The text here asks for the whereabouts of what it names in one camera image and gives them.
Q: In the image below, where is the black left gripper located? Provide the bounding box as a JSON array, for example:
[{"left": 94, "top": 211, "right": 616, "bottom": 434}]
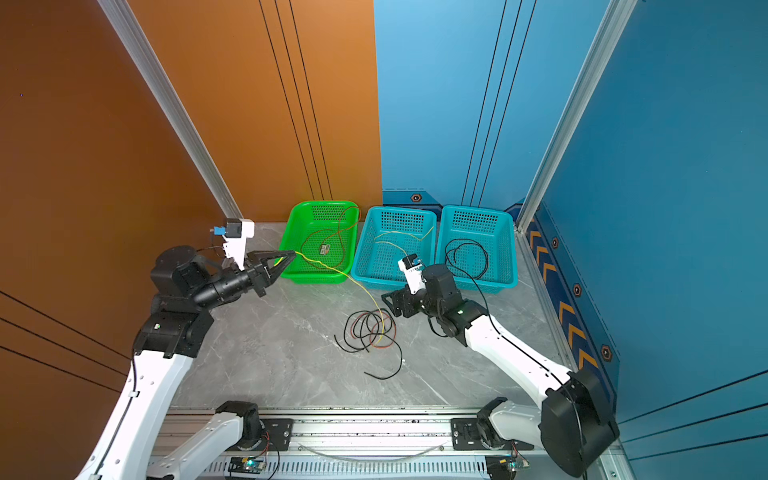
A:
[{"left": 192, "top": 250, "right": 295, "bottom": 315}]

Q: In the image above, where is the black cable bundle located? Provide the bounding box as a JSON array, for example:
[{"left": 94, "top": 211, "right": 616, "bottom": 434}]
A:
[{"left": 333, "top": 308, "right": 404, "bottom": 382}]

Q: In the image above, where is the thin yellow wire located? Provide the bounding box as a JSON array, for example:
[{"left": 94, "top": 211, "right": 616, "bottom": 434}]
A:
[{"left": 373, "top": 225, "right": 436, "bottom": 259}]

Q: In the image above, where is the black wire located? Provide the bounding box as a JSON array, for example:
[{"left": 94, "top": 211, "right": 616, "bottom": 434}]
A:
[{"left": 443, "top": 242, "right": 490, "bottom": 281}]

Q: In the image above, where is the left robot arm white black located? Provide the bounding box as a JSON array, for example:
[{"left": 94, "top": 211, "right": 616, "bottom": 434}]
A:
[{"left": 78, "top": 246, "right": 296, "bottom": 479}]

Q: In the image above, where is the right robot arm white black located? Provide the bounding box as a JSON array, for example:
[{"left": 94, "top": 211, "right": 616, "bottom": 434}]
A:
[{"left": 382, "top": 255, "right": 620, "bottom": 478}]

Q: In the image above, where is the green plastic basket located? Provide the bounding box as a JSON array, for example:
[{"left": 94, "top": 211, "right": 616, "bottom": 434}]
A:
[{"left": 279, "top": 201, "right": 360, "bottom": 285}]

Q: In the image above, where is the middle teal plastic basket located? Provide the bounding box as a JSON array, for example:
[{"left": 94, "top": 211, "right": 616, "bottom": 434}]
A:
[{"left": 351, "top": 207, "right": 438, "bottom": 290}]

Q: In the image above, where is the teal plastic basket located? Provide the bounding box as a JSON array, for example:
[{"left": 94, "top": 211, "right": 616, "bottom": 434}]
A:
[
  {"left": 435, "top": 206, "right": 518, "bottom": 294},
  {"left": 351, "top": 207, "right": 438, "bottom": 290}
]

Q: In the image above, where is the right teal plastic basket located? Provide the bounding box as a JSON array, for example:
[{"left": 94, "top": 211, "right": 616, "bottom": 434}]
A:
[{"left": 435, "top": 206, "right": 518, "bottom": 294}]

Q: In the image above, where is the right green circuit board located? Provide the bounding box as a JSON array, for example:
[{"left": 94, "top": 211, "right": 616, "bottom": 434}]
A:
[{"left": 485, "top": 456, "right": 530, "bottom": 480}]

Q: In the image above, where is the green circuit board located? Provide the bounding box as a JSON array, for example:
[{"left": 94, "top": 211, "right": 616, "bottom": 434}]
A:
[
  {"left": 485, "top": 456, "right": 530, "bottom": 480},
  {"left": 227, "top": 456, "right": 268, "bottom": 476}
]

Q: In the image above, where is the left green circuit board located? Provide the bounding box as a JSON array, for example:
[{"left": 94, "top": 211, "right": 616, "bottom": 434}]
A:
[{"left": 227, "top": 456, "right": 268, "bottom": 476}]

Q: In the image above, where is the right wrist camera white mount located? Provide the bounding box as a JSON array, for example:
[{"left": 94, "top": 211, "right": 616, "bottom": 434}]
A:
[{"left": 398, "top": 254, "right": 425, "bottom": 295}]

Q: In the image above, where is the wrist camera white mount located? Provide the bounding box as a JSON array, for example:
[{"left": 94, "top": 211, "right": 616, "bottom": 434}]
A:
[
  {"left": 398, "top": 254, "right": 425, "bottom": 295},
  {"left": 212, "top": 218, "right": 255, "bottom": 270}
]

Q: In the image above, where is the thin red wire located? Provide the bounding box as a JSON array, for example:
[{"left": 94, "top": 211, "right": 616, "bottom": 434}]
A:
[{"left": 353, "top": 314, "right": 397, "bottom": 349}]

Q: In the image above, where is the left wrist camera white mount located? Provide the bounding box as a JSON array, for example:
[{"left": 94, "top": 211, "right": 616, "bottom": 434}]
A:
[{"left": 212, "top": 218, "right": 255, "bottom": 270}]

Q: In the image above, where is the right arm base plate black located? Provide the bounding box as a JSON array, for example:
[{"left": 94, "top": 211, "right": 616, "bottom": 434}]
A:
[{"left": 450, "top": 417, "right": 534, "bottom": 451}]

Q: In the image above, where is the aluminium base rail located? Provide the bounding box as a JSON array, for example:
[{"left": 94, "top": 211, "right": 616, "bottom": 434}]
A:
[{"left": 200, "top": 407, "right": 567, "bottom": 479}]

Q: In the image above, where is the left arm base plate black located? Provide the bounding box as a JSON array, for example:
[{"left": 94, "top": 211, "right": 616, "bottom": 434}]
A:
[{"left": 233, "top": 418, "right": 294, "bottom": 453}]

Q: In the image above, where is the aluminium corner frame post left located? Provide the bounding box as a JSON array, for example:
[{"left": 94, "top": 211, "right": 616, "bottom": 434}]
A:
[{"left": 97, "top": 0, "right": 242, "bottom": 217}]

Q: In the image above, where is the aluminium corner frame post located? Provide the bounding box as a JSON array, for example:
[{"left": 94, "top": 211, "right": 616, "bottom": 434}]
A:
[
  {"left": 97, "top": 0, "right": 242, "bottom": 217},
  {"left": 516, "top": 0, "right": 637, "bottom": 235}
]

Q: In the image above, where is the aluminium corner frame post right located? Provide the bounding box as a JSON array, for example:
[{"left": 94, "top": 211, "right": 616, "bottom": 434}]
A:
[{"left": 516, "top": 0, "right": 637, "bottom": 235}]

